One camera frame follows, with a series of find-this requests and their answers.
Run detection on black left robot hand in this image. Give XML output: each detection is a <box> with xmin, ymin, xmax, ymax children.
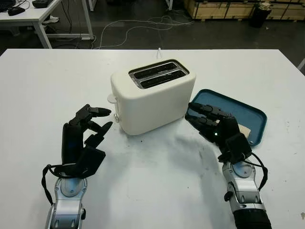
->
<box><xmin>61</xmin><ymin>104</ymin><xmax>113</xmax><ymax>172</ymax></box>

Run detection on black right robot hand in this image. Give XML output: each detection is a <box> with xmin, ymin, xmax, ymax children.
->
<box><xmin>185</xmin><ymin>102</ymin><xmax>241</xmax><ymax>150</ymax></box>

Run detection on white bread slice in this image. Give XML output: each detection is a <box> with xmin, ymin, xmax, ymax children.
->
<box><xmin>239</xmin><ymin>123</ymin><xmax>251</xmax><ymax>139</ymax></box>

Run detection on blue rectangular tray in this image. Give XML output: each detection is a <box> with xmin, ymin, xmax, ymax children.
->
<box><xmin>185</xmin><ymin>89</ymin><xmax>268</xmax><ymax>146</ymax></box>

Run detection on cream white two-slot toaster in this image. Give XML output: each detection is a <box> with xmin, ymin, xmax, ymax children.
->
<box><xmin>107</xmin><ymin>59</ymin><xmax>197</xmax><ymax>136</ymax></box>

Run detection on black trash bin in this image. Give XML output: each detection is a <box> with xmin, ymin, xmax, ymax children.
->
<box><xmin>249</xmin><ymin>2</ymin><xmax>270</xmax><ymax>29</ymax></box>

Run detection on wooden crate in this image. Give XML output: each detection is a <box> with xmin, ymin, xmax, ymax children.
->
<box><xmin>183</xmin><ymin>0</ymin><xmax>305</xmax><ymax>22</ymax></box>

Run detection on white office desk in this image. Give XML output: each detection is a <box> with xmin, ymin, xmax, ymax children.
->
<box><xmin>0</xmin><ymin>0</ymin><xmax>94</xmax><ymax>50</ymax></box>

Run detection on black device on desk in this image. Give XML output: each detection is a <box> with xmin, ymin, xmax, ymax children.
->
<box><xmin>32</xmin><ymin>0</ymin><xmax>54</xmax><ymax>8</ymax></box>

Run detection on black computer mouse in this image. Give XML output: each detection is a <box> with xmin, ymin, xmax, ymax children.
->
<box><xmin>8</xmin><ymin>7</ymin><xmax>26</xmax><ymax>17</ymax></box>

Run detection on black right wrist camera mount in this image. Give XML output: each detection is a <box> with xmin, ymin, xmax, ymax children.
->
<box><xmin>218</xmin><ymin>133</ymin><xmax>253</xmax><ymax>165</ymax></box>

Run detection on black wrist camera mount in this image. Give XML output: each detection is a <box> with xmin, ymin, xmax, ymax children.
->
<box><xmin>64</xmin><ymin>146</ymin><xmax>106</xmax><ymax>179</ymax></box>
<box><xmin>218</xmin><ymin>133</ymin><xmax>253</xmax><ymax>165</ymax></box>

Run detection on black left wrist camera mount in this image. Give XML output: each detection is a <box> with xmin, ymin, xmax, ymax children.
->
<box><xmin>64</xmin><ymin>146</ymin><xmax>106</xmax><ymax>179</ymax></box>

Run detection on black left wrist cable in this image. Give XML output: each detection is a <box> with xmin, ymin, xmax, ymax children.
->
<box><xmin>41</xmin><ymin>164</ymin><xmax>72</xmax><ymax>206</ymax></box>

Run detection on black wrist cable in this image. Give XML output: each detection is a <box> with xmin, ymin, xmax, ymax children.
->
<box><xmin>245</xmin><ymin>152</ymin><xmax>269</xmax><ymax>189</ymax></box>
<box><xmin>41</xmin><ymin>164</ymin><xmax>72</xmax><ymax>206</ymax></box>

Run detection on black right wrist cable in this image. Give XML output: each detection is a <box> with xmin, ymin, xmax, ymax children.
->
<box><xmin>245</xmin><ymin>152</ymin><xmax>269</xmax><ymax>189</ymax></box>

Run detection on white cable on floor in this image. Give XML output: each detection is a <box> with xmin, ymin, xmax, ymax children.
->
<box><xmin>99</xmin><ymin>15</ymin><xmax>195</xmax><ymax>50</ymax></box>

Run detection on white table frame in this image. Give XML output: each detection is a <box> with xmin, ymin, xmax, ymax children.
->
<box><xmin>88</xmin><ymin>0</ymin><xmax>173</xmax><ymax>11</ymax></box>

